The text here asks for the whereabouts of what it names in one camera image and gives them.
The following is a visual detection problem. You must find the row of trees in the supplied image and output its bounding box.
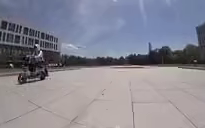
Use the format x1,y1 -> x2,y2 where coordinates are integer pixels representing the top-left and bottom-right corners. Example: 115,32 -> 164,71
59,43 -> 205,67

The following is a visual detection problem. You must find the pale stone slab plaza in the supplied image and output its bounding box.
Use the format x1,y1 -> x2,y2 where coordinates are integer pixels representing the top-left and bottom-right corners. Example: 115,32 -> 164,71
0,65 -> 205,128

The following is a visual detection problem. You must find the long white office building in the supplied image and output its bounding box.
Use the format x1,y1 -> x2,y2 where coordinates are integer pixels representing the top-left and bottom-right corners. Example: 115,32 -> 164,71
0,15 -> 61,67

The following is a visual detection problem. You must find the low dark kerb wall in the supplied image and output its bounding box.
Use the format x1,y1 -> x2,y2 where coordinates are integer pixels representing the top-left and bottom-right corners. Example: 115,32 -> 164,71
0,66 -> 78,79

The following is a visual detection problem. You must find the motor scooter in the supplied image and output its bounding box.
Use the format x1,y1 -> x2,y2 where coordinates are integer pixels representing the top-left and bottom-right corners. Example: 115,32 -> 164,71
17,56 -> 50,85

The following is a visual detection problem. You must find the person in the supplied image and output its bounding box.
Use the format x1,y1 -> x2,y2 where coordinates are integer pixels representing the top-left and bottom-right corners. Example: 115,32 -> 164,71
28,43 -> 45,73

